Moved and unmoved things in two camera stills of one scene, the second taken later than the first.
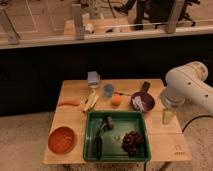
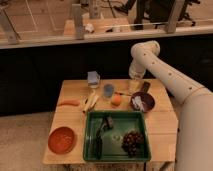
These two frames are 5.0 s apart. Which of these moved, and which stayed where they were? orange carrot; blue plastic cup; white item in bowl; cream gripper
Moved: cream gripper
Stayed: orange carrot; blue plastic cup; white item in bowl
